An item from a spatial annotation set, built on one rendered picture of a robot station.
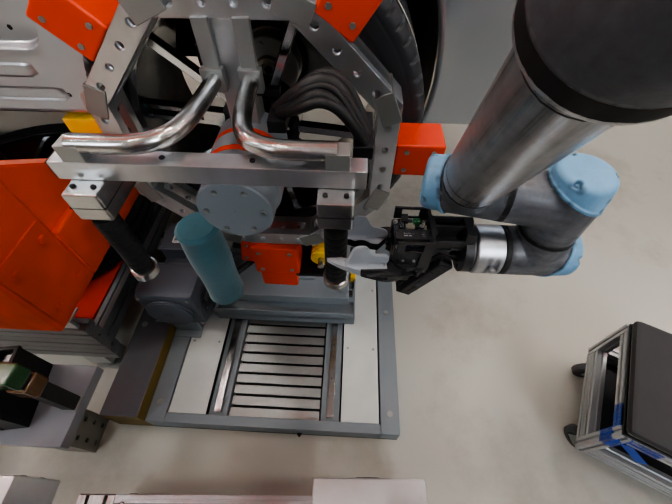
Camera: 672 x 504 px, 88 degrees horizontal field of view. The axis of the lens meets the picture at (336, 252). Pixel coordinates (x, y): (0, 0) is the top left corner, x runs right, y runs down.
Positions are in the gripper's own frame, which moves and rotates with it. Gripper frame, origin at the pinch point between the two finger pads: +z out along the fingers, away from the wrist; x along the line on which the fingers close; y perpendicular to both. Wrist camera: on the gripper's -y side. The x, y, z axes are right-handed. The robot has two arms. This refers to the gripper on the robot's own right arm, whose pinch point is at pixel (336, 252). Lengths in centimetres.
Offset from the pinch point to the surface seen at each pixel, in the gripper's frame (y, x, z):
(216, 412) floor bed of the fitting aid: -76, 8, 38
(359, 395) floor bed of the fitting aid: -75, 1, -8
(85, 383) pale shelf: -38, 12, 57
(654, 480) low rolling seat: -68, 22, -87
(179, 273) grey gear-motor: -42, -22, 47
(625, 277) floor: -82, -54, -123
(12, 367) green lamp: -17, 15, 56
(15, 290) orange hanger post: -14, 1, 62
